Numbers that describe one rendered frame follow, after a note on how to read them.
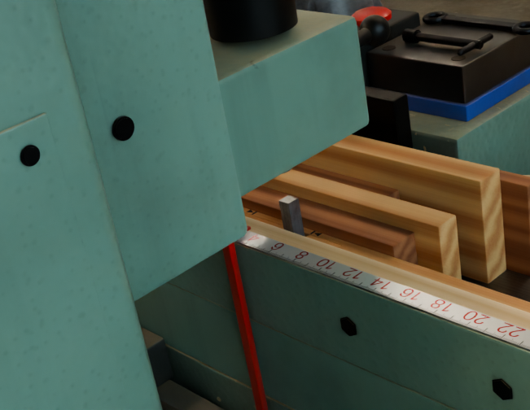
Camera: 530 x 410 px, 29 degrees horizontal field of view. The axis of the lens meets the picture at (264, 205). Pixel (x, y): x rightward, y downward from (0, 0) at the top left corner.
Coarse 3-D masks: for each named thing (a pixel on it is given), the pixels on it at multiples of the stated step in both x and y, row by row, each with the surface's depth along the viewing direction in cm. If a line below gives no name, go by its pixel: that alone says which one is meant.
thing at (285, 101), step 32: (288, 32) 58; (320, 32) 57; (352, 32) 59; (224, 64) 55; (256, 64) 55; (288, 64) 56; (320, 64) 58; (352, 64) 60; (224, 96) 53; (256, 96) 55; (288, 96) 57; (320, 96) 58; (352, 96) 60; (256, 128) 55; (288, 128) 57; (320, 128) 59; (352, 128) 61; (256, 160) 56; (288, 160) 58
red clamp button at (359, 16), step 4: (364, 8) 76; (368, 8) 75; (372, 8) 75; (376, 8) 75; (380, 8) 75; (384, 8) 75; (356, 12) 75; (360, 12) 75; (364, 12) 75; (368, 12) 74; (372, 12) 74; (376, 12) 74; (380, 12) 74; (384, 12) 74; (388, 12) 74; (356, 16) 74; (360, 16) 74; (364, 16) 74; (384, 16) 74; (388, 16) 74; (356, 20) 74; (360, 20) 74; (360, 24) 74
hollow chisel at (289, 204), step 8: (280, 200) 63; (288, 200) 63; (296, 200) 63; (280, 208) 63; (288, 208) 63; (296, 208) 63; (288, 216) 63; (296, 216) 63; (288, 224) 63; (296, 224) 63; (296, 232) 63
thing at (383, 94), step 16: (368, 96) 68; (384, 96) 67; (400, 96) 67; (368, 112) 68; (384, 112) 67; (400, 112) 67; (368, 128) 69; (384, 128) 68; (400, 128) 67; (400, 144) 68
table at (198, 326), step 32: (160, 288) 70; (512, 288) 62; (160, 320) 72; (192, 320) 69; (224, 320) 66; (192, 352) 71; (224, 352) 68; (256, 352) 65; (288, 352) 62; (320, 352) 59; (288, 384) 63; (320, 384) 61; (352, 384) 58; (384, 384) 56
